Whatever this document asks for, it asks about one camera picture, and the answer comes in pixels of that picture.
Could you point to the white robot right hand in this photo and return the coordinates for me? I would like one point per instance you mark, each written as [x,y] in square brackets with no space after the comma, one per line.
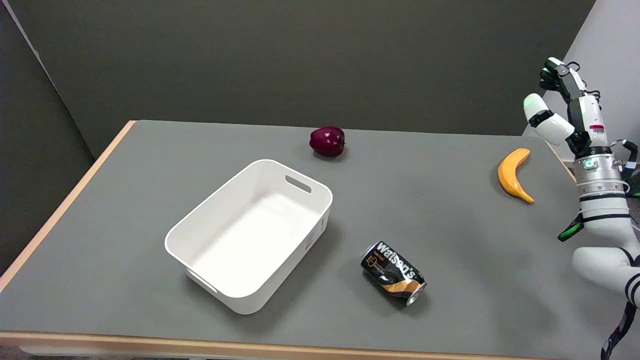
[590,122]

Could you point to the black Watsons drink can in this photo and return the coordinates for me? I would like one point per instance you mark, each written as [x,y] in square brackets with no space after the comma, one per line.
[395,272]

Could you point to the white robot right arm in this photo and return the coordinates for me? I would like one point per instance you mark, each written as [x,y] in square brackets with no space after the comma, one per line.
[600,185]

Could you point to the yellow banana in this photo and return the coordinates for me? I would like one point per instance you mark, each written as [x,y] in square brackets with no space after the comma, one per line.
[510,175]

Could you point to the dark red apple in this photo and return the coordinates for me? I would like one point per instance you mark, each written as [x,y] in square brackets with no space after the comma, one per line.
[327,141]

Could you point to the white plastic storage bin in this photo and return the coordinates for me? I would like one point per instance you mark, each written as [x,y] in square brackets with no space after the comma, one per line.
[250,240]

